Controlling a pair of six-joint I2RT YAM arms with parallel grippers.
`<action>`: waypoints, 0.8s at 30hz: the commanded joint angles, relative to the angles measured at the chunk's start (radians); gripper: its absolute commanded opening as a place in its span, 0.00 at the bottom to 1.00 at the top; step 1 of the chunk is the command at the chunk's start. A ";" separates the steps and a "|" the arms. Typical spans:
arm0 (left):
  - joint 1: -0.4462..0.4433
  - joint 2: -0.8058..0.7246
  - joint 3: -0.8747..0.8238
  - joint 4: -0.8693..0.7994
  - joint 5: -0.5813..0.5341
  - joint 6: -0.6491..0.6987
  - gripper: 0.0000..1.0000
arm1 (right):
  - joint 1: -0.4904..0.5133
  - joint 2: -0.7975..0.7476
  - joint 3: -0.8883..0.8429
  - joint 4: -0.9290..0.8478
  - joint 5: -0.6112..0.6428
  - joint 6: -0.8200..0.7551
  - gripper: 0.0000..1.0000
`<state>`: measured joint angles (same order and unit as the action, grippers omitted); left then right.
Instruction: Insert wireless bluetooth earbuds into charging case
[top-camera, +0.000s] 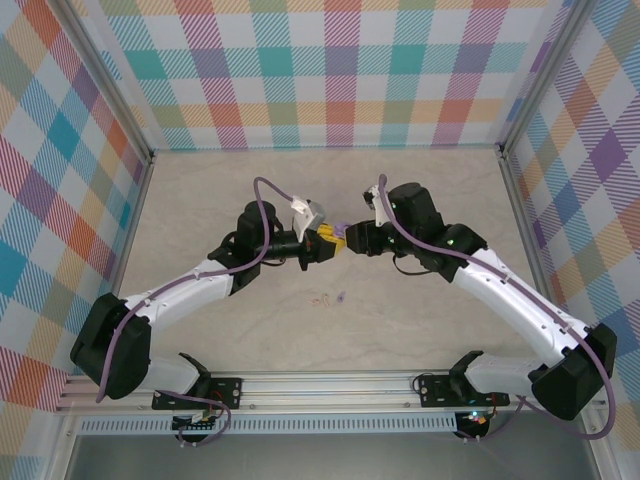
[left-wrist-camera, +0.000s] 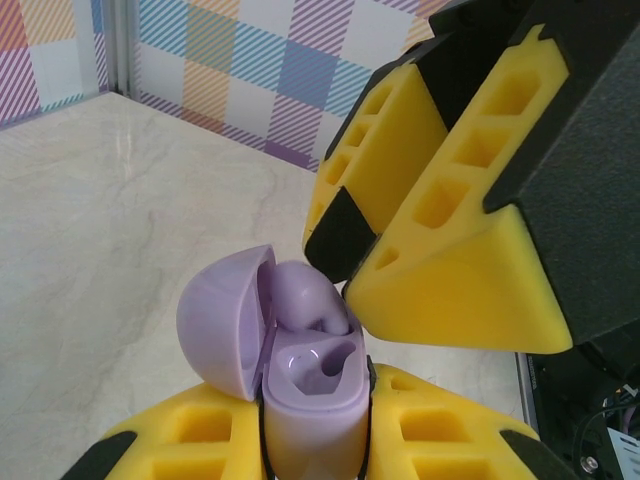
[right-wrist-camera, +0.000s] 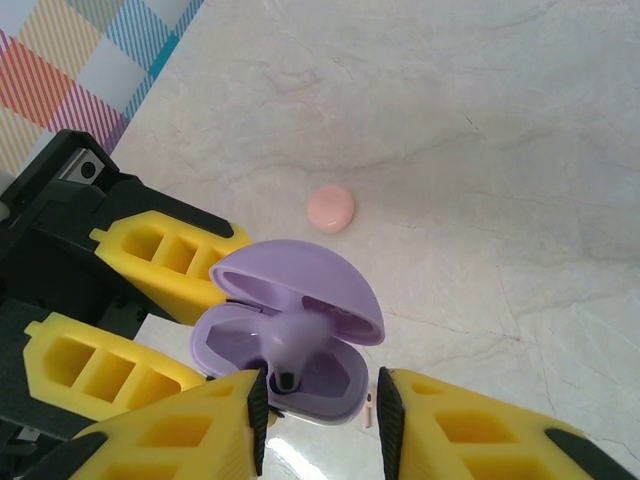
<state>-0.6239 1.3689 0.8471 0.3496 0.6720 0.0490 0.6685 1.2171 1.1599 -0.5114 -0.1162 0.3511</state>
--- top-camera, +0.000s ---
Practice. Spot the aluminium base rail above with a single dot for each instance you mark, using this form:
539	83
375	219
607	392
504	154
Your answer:
325	390

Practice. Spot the aluminium side rail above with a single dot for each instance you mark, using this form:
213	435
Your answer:
525	225
131	225

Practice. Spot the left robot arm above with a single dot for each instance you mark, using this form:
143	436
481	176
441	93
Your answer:
175	295

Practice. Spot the grey metal base plate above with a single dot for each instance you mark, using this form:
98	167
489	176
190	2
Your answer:
325	460

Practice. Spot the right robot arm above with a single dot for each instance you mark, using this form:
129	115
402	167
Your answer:
515	300

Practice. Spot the thin aluminium back rail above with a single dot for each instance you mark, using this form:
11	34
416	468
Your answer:
325	148

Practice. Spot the aluminium frame post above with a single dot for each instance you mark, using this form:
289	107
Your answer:
112	85
540	75

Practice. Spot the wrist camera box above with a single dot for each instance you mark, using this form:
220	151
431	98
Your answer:
372	196
307	215

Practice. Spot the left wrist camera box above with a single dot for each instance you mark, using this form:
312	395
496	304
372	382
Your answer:
307	215

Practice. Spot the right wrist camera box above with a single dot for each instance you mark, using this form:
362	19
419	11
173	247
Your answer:
372	196

